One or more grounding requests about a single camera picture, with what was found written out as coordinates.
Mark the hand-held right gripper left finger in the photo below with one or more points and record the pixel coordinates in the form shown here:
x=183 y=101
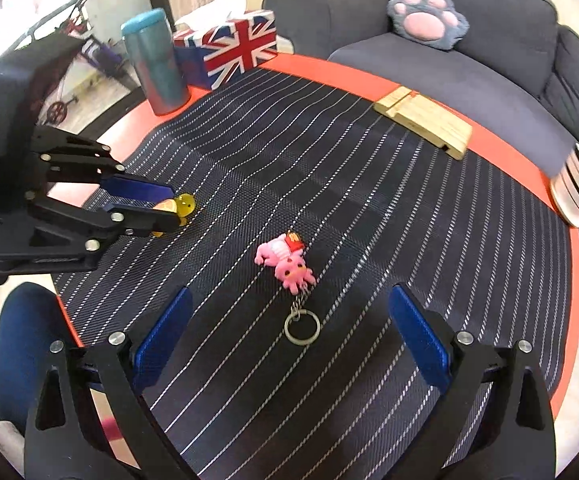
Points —
x=164 y=330

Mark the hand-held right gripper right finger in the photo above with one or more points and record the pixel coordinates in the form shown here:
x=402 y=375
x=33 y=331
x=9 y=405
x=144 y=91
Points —
x=419 y=340

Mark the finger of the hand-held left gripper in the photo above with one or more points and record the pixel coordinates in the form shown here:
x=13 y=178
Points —
x=139 y=187
x=139 y=222

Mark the yellow turtle toy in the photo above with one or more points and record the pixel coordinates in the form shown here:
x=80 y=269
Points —
x=185 y=204

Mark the pink and white scooter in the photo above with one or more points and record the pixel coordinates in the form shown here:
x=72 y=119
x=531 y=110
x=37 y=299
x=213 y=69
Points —
x=99 y=55

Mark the teal tumbler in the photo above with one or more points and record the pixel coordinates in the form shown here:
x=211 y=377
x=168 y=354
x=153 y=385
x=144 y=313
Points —
x=157 y=65

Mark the blue chair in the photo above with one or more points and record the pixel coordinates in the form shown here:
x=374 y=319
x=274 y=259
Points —
x=24 y=350

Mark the flag print tissue box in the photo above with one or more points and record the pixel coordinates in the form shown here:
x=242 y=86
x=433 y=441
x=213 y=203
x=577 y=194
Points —
x=234 y=47

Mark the black striped table mat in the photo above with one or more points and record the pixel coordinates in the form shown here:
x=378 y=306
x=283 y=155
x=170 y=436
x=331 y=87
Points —
x=319 y=160

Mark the white tissue sheet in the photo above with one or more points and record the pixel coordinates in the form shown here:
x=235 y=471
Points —
x=214 y=5

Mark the wooden phone stand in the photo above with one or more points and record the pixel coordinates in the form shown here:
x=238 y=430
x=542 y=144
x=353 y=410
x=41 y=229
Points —
x=429 y=120

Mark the dark grey sofa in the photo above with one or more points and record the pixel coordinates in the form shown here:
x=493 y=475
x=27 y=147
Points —
x=469 y=75

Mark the paw shaped cushion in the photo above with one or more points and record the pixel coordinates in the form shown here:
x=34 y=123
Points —
x=427 y=20

